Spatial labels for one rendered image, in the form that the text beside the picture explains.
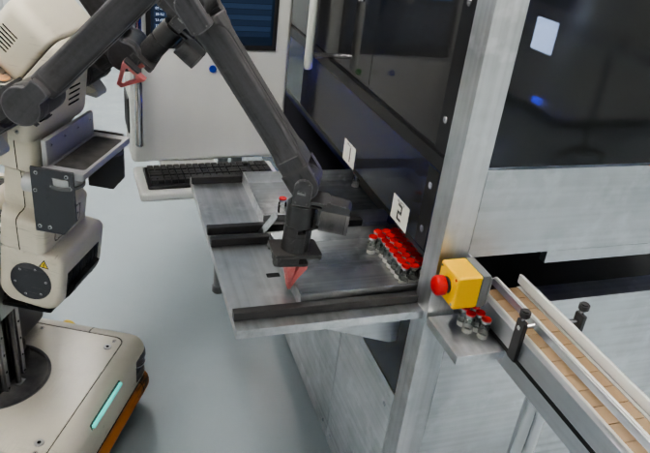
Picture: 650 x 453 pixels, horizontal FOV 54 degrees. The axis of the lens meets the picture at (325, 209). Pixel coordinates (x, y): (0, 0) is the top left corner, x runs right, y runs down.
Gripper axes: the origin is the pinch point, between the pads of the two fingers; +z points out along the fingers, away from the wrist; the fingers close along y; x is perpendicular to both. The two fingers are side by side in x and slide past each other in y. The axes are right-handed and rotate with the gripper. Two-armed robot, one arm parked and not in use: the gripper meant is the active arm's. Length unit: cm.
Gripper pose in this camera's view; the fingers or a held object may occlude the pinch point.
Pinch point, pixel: (288, 284)
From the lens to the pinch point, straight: 135.6
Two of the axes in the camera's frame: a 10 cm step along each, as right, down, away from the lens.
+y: 9.4, 0.1, 3.4
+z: -1.7, 8.8, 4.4
